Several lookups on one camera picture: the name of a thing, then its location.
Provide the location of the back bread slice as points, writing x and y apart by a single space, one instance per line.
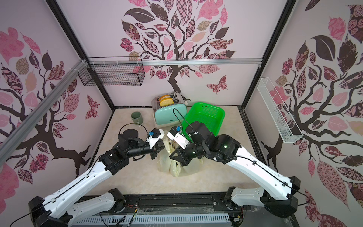
163 97

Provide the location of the white wire wall shelf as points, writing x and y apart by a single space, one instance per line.
274 98

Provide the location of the black wire wall basket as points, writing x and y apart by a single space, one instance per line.
123 71

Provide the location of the green plastic basket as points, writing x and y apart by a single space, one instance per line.
212 116

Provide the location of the bread slice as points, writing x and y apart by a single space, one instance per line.
163 97
166 102

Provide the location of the front bread slice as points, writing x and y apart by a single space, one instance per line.
166 102

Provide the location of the aluminium frame bar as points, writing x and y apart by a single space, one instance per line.
184 62
20 133

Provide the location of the aluminium frame bar left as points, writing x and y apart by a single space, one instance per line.
20 133

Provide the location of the white vented cable duct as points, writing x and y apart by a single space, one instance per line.
149 220

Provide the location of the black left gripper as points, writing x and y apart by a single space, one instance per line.
156 149

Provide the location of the cream plastic bag orange print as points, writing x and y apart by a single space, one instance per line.
167 165

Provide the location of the aluminium frame bar back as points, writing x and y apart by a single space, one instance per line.
184 62

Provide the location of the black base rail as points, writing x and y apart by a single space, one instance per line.
217 201

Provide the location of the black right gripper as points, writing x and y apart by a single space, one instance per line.
184 154

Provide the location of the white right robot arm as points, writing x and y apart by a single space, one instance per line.
275 192

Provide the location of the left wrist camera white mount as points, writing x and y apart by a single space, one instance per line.
154 136

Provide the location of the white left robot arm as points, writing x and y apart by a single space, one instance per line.
63 209

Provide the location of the mint green toaster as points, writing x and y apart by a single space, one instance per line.
164 116

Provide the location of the green ceramic cup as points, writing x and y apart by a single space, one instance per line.
137 118

